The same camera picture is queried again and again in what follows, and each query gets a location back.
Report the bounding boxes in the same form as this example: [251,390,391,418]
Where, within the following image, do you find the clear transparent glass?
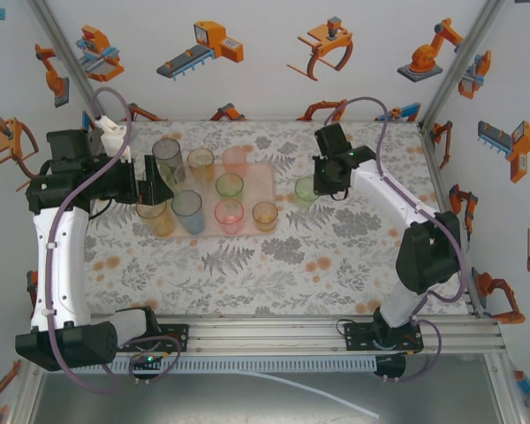
[172,163,195,191]

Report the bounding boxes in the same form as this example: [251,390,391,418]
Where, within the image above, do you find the amber transparent glass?
[251,201,279,233]
[135,199,177,238]
[186,148,216,184]

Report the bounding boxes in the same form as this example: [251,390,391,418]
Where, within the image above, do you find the blue transparent glass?
[170,189,206,236]

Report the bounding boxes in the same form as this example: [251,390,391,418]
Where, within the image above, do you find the red rimmed pink glass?
[214,198,245,235]

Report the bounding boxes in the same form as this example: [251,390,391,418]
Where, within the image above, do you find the salmon pink glass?
[222,147,250,175]

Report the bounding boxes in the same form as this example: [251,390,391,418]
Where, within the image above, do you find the pink plastic tray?
[152,161,278,239]

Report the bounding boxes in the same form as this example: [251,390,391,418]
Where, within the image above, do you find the tall grey transparent glass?
[152,137,182,171]

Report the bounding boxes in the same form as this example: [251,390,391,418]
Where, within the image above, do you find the floral patterned table cover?
[77,119,473,317]

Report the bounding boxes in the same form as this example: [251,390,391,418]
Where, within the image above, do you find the black controller board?
[129,352,165,385]
[374,354,407,384]

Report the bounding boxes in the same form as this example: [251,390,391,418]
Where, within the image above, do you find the thin white tube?
[236,369,381,420]

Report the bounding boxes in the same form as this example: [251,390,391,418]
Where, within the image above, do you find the aluminium frame post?
[417,0,508,132]
[26,0,116,133]

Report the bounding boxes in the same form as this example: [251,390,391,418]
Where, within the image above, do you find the aluminium side rail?
[417,121,485,319]

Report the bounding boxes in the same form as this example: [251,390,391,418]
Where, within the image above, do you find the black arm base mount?
[154,323,191,353]
[344,322,425,354]

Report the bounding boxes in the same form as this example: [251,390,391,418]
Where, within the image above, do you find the wide aluminium base rail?
[87,314,507,358]

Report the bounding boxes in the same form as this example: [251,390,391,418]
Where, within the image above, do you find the white slotted cable duct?
[114,356,378,375]

